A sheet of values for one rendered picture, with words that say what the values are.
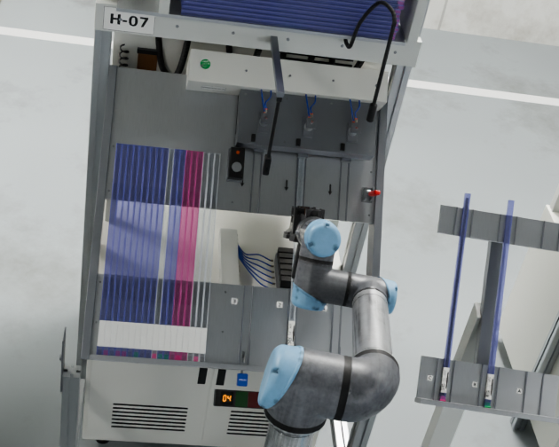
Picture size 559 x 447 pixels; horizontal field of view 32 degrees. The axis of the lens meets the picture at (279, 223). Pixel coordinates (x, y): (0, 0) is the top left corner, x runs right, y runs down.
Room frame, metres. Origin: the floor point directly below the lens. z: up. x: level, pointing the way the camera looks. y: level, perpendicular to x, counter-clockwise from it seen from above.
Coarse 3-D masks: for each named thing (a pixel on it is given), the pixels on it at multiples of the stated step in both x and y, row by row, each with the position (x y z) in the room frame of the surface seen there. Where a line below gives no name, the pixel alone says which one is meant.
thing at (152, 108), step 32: (128, 96) 2.08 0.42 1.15; (160, 96) 2.10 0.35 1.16; (192, 96) 2.12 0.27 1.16; (224, 96) 2.14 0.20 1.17; (128, 128) 2.02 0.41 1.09; (160, 128) 2.04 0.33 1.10; (192, 128) 2.06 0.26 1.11; (224, 128) 2.08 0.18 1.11; (224, 160) 2.03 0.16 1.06; (256, 160) 2.05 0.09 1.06; (288, 160) 2.07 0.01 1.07; (320, 160) 2.09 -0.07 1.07; (352, 160) 2.11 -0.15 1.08; (224, 192) 1.97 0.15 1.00; (256, 192) 1.99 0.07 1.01; (288, 192) 2.01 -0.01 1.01; (320, 192) 2.03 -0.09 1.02; (352, 192) 2.05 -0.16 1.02
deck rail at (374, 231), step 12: (384, 108) 2.21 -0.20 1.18; (384, 120) 2.19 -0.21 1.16; (384, 132) 2.17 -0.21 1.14; (384, 144) 2.15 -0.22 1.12; (384, 156) 2.12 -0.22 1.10; (384, 168) 2.10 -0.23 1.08; (372, 228) 2.00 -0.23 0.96; (372, 240) 1.98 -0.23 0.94; (372, 252) 1.95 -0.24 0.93; (372, 264) 1.93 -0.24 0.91; (372, 276) 1.90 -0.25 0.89
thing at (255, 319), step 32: (96, 288) 1.73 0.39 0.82; (224, 288) 1.80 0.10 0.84; (256, 288) 1.82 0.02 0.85; (96, 320) 1.68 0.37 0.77; (224, 320) 1.75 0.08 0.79; (256, 320) 1.77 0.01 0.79; (320, 320) 1.81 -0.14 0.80; (96, 352) 1.63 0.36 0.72; (224, 352) 1.70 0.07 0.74; (256, 352) 1.72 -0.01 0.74; (352, 352) 1.77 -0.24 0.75
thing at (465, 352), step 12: (468, 324) 1.94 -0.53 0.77; (468, 336) 1.91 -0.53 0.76; (468, 348) 1.90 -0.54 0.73; (456, 360) 1.93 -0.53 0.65; (468, 360) 1.90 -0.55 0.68; (444, 408) 1.90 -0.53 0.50; (432, 420) 1.94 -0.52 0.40; (444, 420) 1.90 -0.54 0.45; (456, 420) 1.90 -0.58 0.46; (432, 432) 1.91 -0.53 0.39; (444, 432) 1.90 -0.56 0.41; (432, 444) 1.90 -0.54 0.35; (444, 444) 1.90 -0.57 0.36
